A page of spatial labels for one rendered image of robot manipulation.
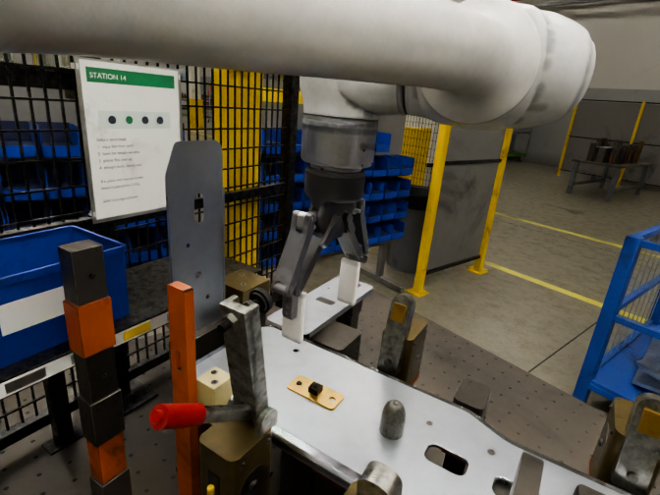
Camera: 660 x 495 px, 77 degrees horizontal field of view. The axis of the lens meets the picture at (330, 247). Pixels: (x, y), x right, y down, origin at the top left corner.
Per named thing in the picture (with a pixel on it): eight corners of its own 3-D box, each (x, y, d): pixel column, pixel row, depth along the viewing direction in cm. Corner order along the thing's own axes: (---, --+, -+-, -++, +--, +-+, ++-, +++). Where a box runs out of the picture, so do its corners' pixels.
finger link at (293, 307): (300, 279, 49) (284, 288, 47) (297, 317, 51) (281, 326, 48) (290, 276, 50) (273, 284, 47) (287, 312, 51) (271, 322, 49)
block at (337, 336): (357, 433, 96) (370, 326, 86) (329, 467, 86) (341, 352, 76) (330, 419, 99) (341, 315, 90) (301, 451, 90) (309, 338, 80)
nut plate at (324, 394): (345, 397, 62) (346, 390, 61) (332, 412, 59) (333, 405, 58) (300, 375, 66) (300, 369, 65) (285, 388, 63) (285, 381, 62)
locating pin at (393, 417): (405, 438, 57) (412, 399, 55) (395, 453, 55) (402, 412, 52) (384, 427, 59) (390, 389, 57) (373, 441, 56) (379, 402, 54)
